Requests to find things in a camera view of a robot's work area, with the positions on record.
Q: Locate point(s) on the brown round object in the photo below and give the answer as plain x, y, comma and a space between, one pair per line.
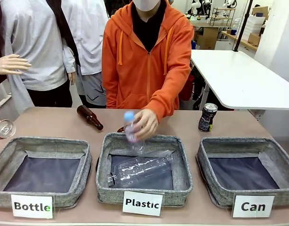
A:
121, 129

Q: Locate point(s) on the black pole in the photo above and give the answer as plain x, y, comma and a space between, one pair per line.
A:
244, 26

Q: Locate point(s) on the mannequin hand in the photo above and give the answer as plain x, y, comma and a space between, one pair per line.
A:
10, 64

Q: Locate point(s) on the wooden workbench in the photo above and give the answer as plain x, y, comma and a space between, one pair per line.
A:
241, 41

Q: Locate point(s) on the white Can label sign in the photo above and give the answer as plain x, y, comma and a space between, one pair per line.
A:
253, 206

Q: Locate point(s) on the white side table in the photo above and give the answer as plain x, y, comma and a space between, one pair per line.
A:
241, 80

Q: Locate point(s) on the clear bottle with blue cap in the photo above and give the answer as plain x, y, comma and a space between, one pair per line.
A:
134, 137

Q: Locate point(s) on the mannequin in white shirt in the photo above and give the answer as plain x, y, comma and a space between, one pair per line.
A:
90, 42

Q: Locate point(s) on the black metal shelf rack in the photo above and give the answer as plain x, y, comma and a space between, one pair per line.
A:
223, 15

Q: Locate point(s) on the grey fabric basket Bottle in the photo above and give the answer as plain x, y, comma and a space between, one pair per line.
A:
41, 171

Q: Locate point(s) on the black energy drink can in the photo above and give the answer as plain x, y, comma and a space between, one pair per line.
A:
207, 117

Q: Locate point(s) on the white Plastic label sign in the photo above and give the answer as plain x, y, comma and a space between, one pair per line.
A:
142, 204

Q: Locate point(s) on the person in orange hoodie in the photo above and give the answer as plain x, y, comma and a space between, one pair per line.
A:
144, 63

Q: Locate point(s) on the clear plastic bottle without cap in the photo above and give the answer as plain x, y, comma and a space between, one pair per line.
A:
139, 168

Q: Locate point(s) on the grey fabric basket Plastic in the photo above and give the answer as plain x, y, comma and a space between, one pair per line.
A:
144, 188

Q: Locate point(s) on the red soda can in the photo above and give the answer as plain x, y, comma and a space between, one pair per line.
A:
3, 129

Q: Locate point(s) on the mannequin in grey shirt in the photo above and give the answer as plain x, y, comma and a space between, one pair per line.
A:
38, 51

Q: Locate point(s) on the cardboard box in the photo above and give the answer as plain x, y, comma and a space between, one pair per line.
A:
254, 38

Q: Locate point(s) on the white face mask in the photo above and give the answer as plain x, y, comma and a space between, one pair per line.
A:
146, 3

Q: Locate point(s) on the person's left hand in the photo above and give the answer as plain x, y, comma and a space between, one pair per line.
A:
148, 122

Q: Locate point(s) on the white Bottle label sign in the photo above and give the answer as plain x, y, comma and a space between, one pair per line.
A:
32, 206

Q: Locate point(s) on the brown glass bottle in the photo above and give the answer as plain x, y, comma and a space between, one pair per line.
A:
89, 116

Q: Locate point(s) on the grey fabric basket Can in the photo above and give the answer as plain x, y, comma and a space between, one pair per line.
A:
245, 169

